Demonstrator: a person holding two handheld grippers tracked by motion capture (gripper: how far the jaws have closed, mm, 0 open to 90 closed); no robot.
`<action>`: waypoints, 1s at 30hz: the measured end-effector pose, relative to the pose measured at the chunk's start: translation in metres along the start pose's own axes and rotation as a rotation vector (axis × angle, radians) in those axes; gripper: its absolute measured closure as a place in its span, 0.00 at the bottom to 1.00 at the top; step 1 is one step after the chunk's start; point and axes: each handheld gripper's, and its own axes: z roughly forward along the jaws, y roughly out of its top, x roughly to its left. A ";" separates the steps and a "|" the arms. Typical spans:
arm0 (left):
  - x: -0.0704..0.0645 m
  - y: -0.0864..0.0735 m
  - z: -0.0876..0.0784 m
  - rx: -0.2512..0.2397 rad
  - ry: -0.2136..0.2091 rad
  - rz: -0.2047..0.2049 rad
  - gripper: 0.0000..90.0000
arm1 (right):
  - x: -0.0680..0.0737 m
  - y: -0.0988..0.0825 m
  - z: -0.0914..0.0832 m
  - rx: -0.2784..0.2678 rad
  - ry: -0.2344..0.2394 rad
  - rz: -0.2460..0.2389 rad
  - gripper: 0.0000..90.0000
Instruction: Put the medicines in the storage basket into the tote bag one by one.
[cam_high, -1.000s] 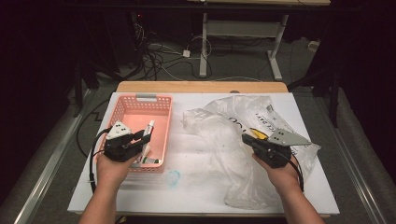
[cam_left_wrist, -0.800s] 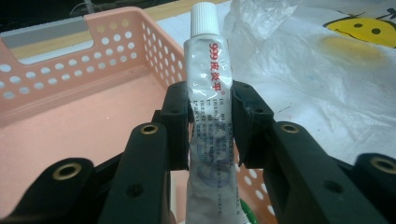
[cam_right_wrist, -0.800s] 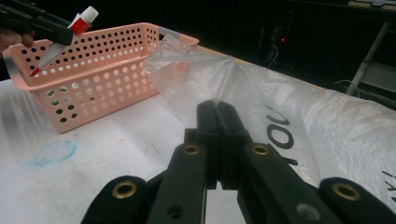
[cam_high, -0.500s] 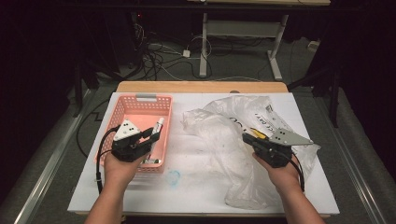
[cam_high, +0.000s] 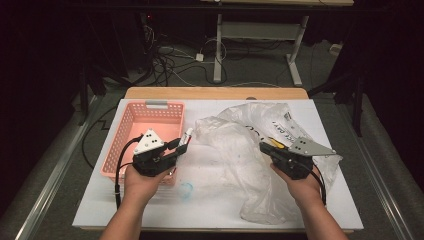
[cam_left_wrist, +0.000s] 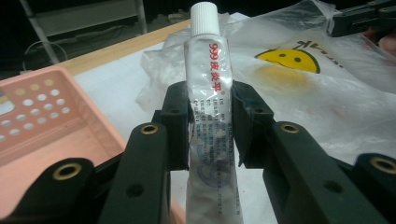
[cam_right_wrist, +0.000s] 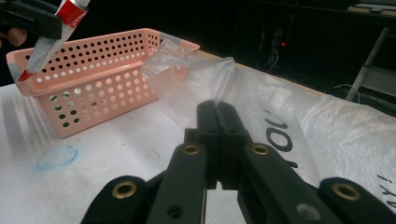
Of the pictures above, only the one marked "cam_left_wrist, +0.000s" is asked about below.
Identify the white board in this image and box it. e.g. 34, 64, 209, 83
74, 12, 356, 224

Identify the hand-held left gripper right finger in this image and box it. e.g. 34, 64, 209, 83
232, 81, 390, 224

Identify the white cable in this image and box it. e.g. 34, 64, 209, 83
21, 39, 69, 74

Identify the white ointment tube red print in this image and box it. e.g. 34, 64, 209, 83
182, 1, 245, 224

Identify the pink perforated plastic basket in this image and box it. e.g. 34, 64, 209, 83
0, 64, 188, 224

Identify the wooden table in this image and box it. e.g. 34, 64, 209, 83
57, 18, 191, 77

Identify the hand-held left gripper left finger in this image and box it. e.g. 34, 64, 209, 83
99, 81, 191, 224

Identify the clear smiley plastic bag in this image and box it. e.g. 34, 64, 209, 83
134, 0, 396, 166

